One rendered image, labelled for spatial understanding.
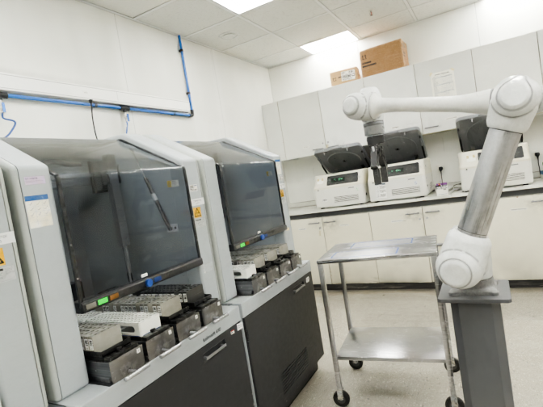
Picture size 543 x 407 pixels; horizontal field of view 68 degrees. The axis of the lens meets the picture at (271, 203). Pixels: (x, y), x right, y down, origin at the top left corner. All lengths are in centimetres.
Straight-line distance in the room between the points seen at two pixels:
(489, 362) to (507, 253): 229
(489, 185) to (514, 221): 251
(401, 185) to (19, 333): 344
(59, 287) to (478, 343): 155
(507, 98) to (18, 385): 165
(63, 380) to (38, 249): 40
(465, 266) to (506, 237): 255
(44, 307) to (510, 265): 364
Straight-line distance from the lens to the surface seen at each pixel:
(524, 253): 412
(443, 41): 478
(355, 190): 418
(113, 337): 151
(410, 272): 421
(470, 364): 193
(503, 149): 155
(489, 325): 185
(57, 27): 311
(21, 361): 136
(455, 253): 156
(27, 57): 289
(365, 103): 167
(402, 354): 234
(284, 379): 236
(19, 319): 134
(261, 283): 210
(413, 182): 407
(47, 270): 138
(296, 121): 472
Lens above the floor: 127
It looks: 3 degrees down
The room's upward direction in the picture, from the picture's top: 9 degrees counter-clockwise
